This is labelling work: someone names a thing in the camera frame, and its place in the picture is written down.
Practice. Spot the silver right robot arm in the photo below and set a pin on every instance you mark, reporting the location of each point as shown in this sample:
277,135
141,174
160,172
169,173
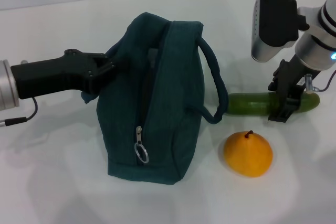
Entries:
315,40

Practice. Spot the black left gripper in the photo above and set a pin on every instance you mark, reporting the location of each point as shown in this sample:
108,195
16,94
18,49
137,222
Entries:
50,77

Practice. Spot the teal fabric zip bag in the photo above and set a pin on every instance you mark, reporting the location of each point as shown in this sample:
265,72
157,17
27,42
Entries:
168,98

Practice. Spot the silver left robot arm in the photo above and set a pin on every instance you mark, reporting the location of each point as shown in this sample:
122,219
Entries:
8,87

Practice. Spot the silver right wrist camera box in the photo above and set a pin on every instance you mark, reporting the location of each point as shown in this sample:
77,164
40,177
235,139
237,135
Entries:
273,22

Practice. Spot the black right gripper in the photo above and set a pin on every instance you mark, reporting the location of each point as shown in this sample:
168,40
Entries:
296,74

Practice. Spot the green cucumber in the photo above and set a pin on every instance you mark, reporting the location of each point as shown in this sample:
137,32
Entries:
249,104

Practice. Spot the orange pear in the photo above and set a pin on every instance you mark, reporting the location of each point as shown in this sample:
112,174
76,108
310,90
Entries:
248,155

